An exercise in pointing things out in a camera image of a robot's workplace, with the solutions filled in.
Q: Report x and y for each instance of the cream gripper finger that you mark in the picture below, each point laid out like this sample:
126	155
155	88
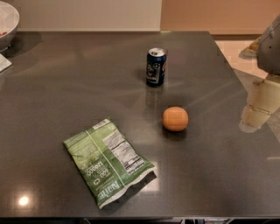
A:
263	101

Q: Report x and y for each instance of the orange fruit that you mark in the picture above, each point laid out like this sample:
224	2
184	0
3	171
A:
175	119

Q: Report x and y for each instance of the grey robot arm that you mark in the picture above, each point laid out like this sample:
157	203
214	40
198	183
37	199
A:
268	49

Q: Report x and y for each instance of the green jalapeno chip bag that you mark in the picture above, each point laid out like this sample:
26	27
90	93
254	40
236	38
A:
107	161

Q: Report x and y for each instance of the dark blue soda can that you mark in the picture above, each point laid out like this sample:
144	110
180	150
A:
155	67

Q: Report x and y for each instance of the white paper sheet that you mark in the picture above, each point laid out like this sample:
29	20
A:
4	63

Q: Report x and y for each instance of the white bowl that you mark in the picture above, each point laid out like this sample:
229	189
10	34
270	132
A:
9	21

